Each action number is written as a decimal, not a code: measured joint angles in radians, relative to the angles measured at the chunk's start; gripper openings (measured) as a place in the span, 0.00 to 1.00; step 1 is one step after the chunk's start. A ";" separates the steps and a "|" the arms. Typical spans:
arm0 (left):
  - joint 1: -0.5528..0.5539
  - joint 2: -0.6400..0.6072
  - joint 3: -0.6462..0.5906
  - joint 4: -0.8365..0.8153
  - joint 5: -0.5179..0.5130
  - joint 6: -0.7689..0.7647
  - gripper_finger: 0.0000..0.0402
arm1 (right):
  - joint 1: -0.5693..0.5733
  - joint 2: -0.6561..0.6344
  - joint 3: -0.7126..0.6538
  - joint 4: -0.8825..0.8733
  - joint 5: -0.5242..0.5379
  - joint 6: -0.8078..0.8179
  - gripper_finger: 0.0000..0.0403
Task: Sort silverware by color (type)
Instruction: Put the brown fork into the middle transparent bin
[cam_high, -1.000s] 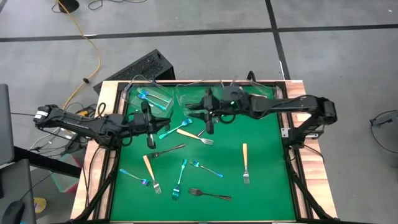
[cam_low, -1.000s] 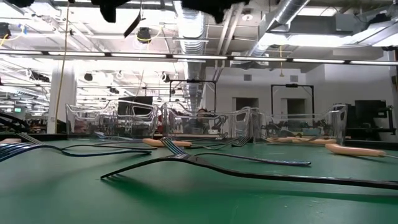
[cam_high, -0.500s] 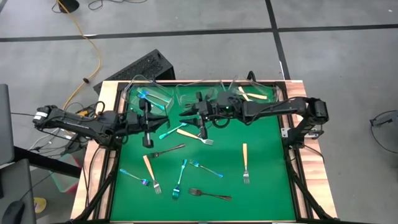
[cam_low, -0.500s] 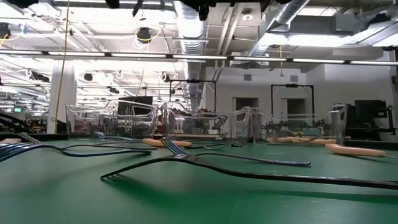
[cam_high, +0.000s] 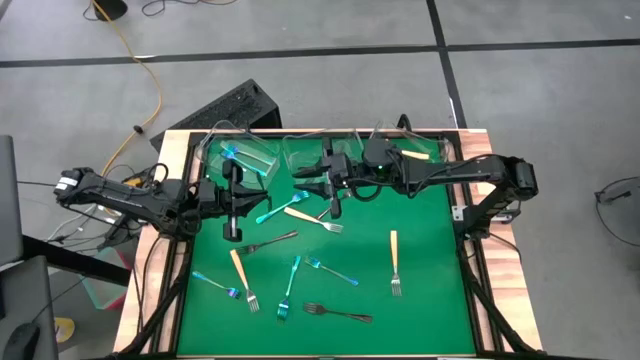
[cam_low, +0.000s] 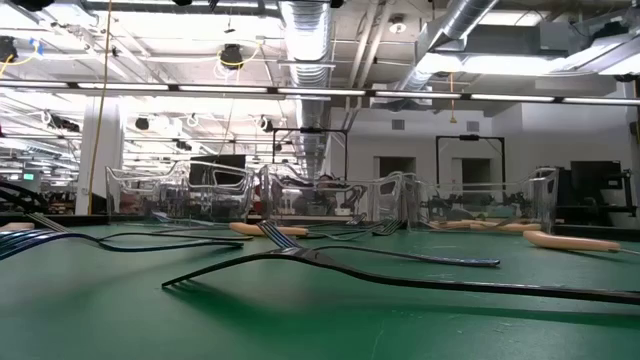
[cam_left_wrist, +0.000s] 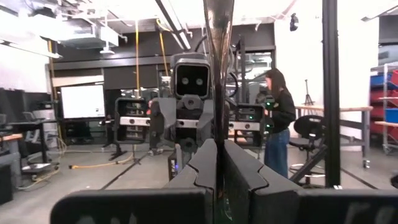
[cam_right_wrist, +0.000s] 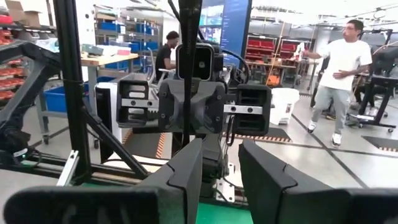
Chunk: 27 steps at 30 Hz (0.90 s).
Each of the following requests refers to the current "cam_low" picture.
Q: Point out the dark steel fork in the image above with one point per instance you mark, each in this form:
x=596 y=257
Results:
x=390 y=227
x=500 y=288
x=47 y=222

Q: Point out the iridescent blue fork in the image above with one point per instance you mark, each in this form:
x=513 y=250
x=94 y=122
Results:
x=465 y=260
x=20 y=240

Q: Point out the clear plastic bin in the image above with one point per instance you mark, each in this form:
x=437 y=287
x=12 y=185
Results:
x=545 y=200
x=130 y=200
x=300 y=200

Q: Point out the green table mat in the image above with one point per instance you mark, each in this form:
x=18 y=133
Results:
x=320 y=330

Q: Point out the black ceiling device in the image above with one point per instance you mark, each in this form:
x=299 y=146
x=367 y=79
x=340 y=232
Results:
x=231 y=55

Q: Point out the long ceiling light bar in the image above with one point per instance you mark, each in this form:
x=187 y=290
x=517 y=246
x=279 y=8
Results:
x=510 y=97

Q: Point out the white pillar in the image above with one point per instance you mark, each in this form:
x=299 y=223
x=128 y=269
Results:
x=107 y=150

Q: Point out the silver round ventilation duct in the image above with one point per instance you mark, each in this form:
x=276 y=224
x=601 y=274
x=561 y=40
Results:
x=422 y=75
x=305 y=50

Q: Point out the black metal stand frame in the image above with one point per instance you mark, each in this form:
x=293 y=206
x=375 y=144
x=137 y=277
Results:
x=470 y=136

